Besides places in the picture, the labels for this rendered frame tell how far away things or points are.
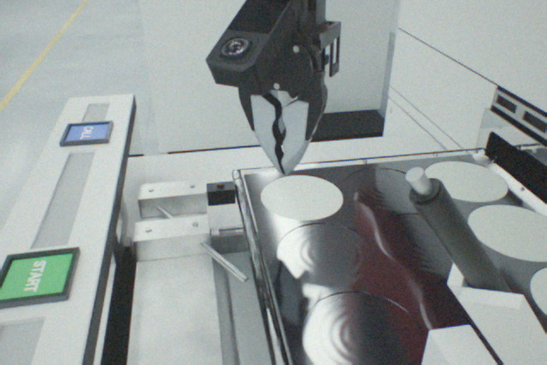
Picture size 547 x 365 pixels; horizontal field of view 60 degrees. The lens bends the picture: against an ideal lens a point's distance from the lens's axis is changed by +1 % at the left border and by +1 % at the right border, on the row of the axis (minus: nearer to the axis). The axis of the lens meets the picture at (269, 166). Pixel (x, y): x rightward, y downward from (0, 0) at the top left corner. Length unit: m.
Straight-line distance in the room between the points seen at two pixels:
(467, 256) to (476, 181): 0.49
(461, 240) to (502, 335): 0.05
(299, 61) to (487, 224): 0.29
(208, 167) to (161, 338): 0.41
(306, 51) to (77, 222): 0.26
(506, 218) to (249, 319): 0.31
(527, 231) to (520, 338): 0.39
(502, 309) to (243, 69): 0.25
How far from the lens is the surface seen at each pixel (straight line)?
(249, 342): 0.52
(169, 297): 0.49
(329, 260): 0.50
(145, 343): 0.46
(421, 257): 0.52
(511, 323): 0.20
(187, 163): 0.83
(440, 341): 0.24
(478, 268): 0.19
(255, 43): 0.39
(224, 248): 0.62
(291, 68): 0.45
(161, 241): 0.52
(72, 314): 0.38
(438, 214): 0.17
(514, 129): 0.74
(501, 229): 0.59
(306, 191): 0.60
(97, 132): 0.63
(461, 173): 0.68
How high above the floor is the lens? 1.22
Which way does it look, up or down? 30 degrees down
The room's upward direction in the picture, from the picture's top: straight up
